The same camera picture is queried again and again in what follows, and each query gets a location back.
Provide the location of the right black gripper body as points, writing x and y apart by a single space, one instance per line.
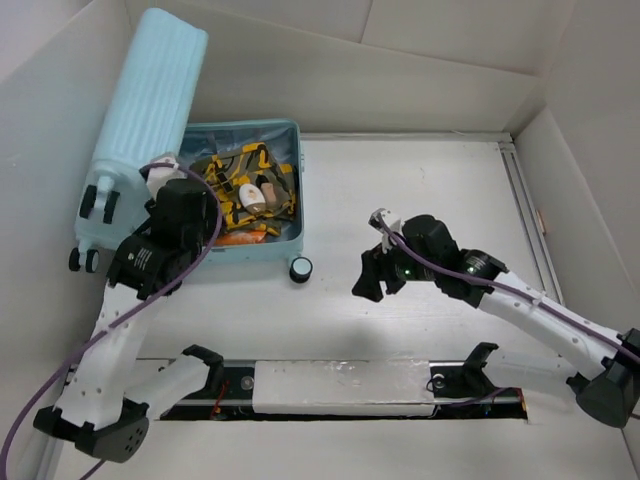
405 268

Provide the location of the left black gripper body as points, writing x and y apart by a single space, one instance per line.
208 228

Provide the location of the orange tie-dye garment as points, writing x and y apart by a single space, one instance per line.
237 238

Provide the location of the white oval sunscreen bottle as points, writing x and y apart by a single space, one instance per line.
251 198

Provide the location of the light blue suitcase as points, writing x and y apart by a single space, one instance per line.
147 117

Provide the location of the camouflage yellow green garment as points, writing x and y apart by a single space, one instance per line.
252 163

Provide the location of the beige foundation bottle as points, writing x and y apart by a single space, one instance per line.
269 193

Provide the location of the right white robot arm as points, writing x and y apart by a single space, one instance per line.
595 366

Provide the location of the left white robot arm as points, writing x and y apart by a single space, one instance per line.
99 412

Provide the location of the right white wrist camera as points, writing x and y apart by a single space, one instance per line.
389 225

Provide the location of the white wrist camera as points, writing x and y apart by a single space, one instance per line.
159 171
389 225

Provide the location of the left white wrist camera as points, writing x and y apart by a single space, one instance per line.
159 171

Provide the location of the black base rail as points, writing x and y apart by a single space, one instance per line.
340 390

